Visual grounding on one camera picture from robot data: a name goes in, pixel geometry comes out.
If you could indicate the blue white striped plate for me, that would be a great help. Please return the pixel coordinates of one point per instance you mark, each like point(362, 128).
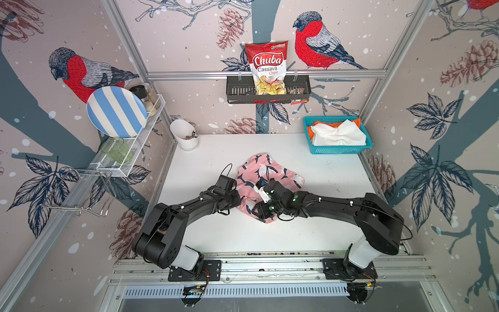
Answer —
point(117, 112)

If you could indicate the pink patterned shorts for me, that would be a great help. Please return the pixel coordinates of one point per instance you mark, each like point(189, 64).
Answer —
point(256, 172)

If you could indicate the clear acrylic wall shelf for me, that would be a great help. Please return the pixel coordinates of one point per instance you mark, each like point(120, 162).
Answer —
point(104, 165)

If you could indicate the teal plastic basket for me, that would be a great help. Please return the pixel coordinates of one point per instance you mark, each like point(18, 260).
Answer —
point(330, 150)

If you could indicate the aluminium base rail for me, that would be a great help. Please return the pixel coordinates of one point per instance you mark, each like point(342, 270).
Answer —
point(269, 276)

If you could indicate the green glass bowl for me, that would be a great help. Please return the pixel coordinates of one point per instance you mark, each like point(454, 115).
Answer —
point(117, 149)

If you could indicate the white ceramic cup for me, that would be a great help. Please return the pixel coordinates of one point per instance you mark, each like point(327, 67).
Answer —
point(185, 134)

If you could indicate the black wire wall basket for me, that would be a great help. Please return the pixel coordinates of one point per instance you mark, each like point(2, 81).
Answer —
point(244, 90)

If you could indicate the small snack packet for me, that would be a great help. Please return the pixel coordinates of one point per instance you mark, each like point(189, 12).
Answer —
point(295, 90)

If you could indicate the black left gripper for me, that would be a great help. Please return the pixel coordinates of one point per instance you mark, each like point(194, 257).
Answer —
point(237, 199)

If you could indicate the dark lid spice jar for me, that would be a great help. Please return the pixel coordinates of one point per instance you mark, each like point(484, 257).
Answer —
point(141, 92)

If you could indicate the chrome wire wall rack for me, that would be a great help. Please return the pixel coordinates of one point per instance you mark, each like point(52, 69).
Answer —
point(81, 191)

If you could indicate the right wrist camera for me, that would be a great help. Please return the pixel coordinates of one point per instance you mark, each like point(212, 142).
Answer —
point(259, 188)

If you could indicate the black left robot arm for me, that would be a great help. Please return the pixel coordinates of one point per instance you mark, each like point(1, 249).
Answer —
point(160, 239)

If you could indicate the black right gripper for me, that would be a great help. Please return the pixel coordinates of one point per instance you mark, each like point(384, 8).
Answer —
point(260, 211)

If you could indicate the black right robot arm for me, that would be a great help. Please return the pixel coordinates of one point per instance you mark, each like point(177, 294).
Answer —
point(380, 224)

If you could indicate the red Chuba chips bag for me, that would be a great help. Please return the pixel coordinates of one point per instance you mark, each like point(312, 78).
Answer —
point(268, 64)

